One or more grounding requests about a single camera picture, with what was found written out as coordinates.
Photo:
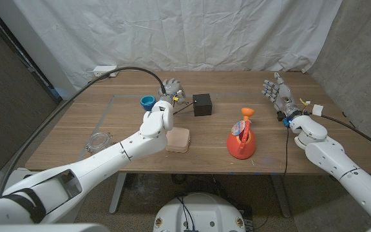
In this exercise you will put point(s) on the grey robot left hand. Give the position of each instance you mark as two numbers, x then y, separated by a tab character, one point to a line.
172	91

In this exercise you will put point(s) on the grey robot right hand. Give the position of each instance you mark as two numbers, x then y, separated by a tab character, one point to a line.
283	98

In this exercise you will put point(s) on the thin black pen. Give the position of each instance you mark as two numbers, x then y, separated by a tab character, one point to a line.
185	107

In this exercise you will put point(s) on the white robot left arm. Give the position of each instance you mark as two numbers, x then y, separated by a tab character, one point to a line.
108	161

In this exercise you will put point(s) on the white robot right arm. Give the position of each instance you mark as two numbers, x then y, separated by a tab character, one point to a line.
349	170

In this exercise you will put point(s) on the black cube box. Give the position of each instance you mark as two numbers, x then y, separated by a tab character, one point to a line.
202	105

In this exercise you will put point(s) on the pink square jewelry box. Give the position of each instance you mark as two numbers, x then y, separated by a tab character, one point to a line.
180	140

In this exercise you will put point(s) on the orange flower watering can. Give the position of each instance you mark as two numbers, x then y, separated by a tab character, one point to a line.
241	145

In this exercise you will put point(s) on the blue cup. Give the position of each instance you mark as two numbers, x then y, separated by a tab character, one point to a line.
147	103

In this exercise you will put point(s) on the white backdrop cloth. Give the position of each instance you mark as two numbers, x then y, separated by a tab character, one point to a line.
185	35

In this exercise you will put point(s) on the white power strip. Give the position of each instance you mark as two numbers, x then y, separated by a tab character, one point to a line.
103	69

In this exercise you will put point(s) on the clear plastic jar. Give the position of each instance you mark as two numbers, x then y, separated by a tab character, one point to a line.
98	141

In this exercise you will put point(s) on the grey table leg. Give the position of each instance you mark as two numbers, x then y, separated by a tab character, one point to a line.
282	196
117	193

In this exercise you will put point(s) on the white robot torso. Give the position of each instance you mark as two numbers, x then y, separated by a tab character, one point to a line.
198	216

